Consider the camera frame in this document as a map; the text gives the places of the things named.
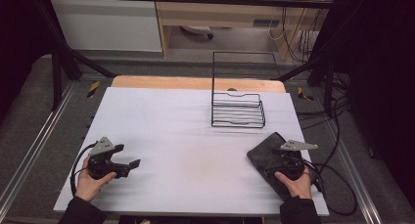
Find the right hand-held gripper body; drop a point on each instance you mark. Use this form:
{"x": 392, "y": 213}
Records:
{"x": 293, "y": 165}

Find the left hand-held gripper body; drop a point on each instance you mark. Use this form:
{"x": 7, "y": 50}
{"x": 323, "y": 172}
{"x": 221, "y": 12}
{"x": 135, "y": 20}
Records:
{"x": 101, "y": 165}

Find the dark grey cloth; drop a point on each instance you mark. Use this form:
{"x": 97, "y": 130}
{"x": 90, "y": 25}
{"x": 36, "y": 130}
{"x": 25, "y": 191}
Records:
{"x": 262, "y": 152}

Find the person's right hand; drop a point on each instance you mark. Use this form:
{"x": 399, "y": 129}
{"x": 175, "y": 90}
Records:
{"x": 298, "y": 188}

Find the person's left hand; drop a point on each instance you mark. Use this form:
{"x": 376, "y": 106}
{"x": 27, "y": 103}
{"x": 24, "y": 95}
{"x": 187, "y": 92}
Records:
{"x": 88, "y": 185}

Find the black metal stand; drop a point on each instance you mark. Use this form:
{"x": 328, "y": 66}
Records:
{"x": 57, "y": 77}
{"x": 329, "y": 87}

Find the wooden table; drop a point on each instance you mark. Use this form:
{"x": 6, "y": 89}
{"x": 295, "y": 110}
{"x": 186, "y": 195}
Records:
{"x": 182, "y": 83}

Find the white cabinet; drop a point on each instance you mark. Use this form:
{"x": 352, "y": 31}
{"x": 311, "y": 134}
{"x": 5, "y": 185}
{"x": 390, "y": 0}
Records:
{"x": 107, "y": 25}

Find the black curtain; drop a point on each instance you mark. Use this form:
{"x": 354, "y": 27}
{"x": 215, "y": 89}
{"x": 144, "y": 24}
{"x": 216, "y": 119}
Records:
{"x": 19, "y": 38}
{"x": 385, "y": 70}

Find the white chair base with caster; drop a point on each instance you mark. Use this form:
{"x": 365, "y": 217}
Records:
{"x": 197, "y": 30}

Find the light wooden desk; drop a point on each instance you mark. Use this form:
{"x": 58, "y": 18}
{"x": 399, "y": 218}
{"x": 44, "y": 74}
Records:
{"x": 221, "y": 12}

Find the aluminium floor rail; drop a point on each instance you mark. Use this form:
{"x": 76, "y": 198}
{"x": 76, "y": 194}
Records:
{"x": 36, "y": 142}
{"x": 355, "y": 171}

